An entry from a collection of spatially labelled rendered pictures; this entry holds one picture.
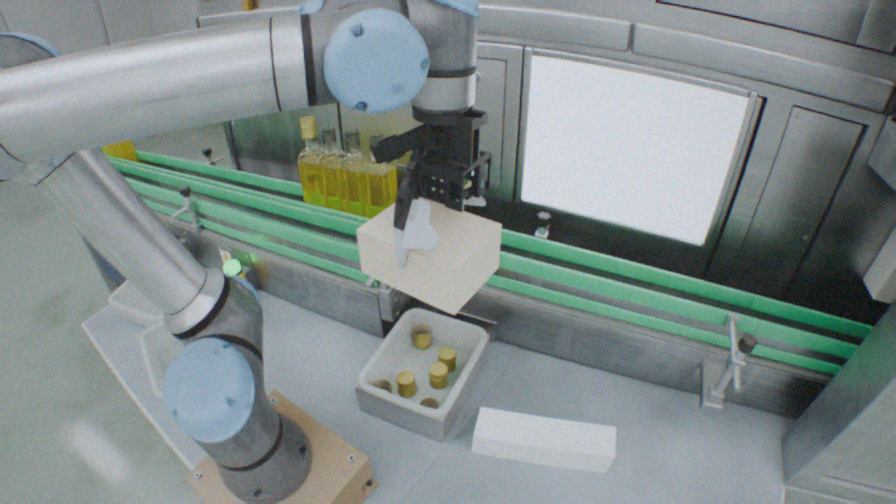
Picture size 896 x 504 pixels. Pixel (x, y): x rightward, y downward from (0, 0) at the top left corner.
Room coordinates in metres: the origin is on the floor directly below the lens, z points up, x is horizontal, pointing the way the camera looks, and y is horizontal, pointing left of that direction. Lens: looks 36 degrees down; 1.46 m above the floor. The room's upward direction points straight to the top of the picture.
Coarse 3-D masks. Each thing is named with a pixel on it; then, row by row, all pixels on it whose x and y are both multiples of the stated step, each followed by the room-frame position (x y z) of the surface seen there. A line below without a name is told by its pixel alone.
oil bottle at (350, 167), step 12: (348, 156) 0.83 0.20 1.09; (360, 156) 0.83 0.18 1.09; (348, 168) 0.82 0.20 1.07; (360, 168) 0.82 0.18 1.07; (348, 180) 0.82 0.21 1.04; (360, 180) 0.81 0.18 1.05; (348, 192) 0.82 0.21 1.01; (360, 192) 0.81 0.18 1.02; (348, 204) 0.82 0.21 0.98; (360, 204) 0.81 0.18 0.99
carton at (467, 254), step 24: (384, 216) 0.55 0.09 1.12; (432, 216) 0.54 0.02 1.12; (456, 216) 0.54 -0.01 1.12; (360, 240) 0.51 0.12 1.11; (384, 240) 0.49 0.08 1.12; (456, 240) 0.49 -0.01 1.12; (480, 240) 0.49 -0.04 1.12; (384, 264) 0.49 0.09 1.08; (408, 264) 0.46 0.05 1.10; (432, 264) 0.44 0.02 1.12; (456, 264) 0.44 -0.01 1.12; (480, 264) 0.48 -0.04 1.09; (408, 288) 0.46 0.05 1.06; (432, 288) 0.44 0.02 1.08; (456, 288) 0.43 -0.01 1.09; (456, 312) 0.43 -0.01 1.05
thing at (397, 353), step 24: (408, 312) 0.64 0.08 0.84; (432, 312) 0.65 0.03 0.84; (408, 336) 0.62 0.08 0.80; (432, 336) 0.63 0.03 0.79; (456, 336) 0.61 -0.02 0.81; (480, 336) 0.58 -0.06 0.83; (384, 360) 0.54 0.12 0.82; (408, 360) 0.58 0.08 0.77; (432, 360) 0.58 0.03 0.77; (456, 360) 0.58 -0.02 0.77; (360, 384) 0.46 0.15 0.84; (456, 384) 0.47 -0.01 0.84; (408, 408) 0.42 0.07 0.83
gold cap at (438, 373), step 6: (432, 366) 0.53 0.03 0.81; (438, 366) 0.53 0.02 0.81; (444, 366) 0.53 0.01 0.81; (432, 372) 0.51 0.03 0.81; (438, 372) 0.51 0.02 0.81; (444, 372) 0.51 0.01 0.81; (432, 378) 0.51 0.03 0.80; (438, 378) 0.51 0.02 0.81; (444, 378) 0.51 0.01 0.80; (432, 384) 0.51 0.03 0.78; (438, 384) 0.51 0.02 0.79; (444, 384) 0.51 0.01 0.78
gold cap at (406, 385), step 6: (402, 372) 0.51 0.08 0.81; (408, 372) 0.51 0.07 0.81; (396, 378) 0.50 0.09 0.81; (402, 378) 0.50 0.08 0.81; (408, 378) 0.50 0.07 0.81; (414, 378) 0.50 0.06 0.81; (402, 384) 0.48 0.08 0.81; (408, 384) 0.49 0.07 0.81; (414, 384) 0.50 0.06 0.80; (402, 390) 0.49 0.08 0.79; (408, 390) 0.48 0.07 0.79; (414, 390) 0.49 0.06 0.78; (402, 396) 0.48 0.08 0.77; (408, 396) 0.48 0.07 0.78
